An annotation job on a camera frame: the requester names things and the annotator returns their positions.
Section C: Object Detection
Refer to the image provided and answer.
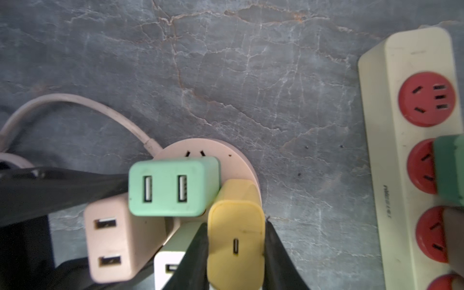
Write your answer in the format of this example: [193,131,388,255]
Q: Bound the white charger on round socket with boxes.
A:
[153,222,202,290]

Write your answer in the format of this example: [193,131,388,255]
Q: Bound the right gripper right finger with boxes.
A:
[263,221,310,290]

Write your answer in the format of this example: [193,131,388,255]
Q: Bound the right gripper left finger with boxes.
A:
[163,223,209,290]

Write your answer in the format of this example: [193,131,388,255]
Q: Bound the green charger on round socket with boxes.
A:
[128,158,221,217]

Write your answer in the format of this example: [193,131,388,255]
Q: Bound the yellow charger plug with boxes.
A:
[207,179,266,290]

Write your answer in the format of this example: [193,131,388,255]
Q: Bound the green charger on strip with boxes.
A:
[433,134,464,206]

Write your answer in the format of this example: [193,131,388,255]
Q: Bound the round pink power socket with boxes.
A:
[153,138,262,204]

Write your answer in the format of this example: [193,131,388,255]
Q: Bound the pink charger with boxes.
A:
[83,193,167,283]

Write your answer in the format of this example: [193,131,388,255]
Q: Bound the cream power strip red outlets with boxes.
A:
[358,27,464,290]

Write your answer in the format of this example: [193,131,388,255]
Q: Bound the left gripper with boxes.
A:
[1,167,128,290]

